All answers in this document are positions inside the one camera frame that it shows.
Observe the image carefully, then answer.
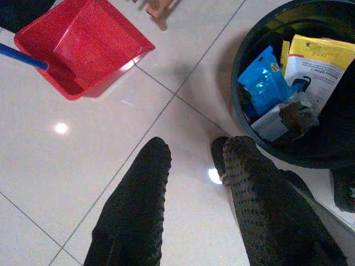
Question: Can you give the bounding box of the blue plastic packet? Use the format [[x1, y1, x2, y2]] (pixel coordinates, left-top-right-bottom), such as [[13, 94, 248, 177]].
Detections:
[[237, 45, 292, 116]]

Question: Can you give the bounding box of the black knitted left gripper left finger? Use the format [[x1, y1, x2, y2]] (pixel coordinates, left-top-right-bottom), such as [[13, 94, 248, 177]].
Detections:
[[83, 136, 173, 266]]

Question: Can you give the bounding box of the black knitted left gripper right finger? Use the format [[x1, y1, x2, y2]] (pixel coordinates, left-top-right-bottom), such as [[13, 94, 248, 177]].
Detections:
[[211, 135, 349, 266]]

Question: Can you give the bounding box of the white cardboard piece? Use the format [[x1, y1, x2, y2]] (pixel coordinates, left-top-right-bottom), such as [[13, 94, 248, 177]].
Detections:
[[251, 104, 292, 142]]

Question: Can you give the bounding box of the peach coloured bare foot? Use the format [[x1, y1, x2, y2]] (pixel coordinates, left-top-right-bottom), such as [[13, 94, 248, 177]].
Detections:
[[133, 0, 181, 31]]

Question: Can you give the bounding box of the thin yellow packet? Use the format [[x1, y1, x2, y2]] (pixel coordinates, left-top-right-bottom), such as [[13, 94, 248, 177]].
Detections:
[[280, 40, 291, 75]]

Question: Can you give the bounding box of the yellow and white carton box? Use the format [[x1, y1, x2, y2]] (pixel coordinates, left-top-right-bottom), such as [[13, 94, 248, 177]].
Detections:
[[284, 34, 355, 114]]

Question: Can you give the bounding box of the black round rubbish bin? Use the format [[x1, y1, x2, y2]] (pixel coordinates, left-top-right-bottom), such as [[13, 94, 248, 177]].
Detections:
[[230, 0, 355, 169]]

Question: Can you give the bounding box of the red plastic dustpan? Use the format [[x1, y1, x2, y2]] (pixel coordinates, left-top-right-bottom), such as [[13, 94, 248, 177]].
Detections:
[[13, 0, 156, 101]]

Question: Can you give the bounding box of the brown crumpled paper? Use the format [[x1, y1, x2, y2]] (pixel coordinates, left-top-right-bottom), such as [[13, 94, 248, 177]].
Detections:
[[278, 101, 320, 139]]

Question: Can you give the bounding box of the blue dustpan handle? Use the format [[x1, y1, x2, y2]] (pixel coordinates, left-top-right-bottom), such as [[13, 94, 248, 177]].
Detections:
[[0, 43, 49, 71]]

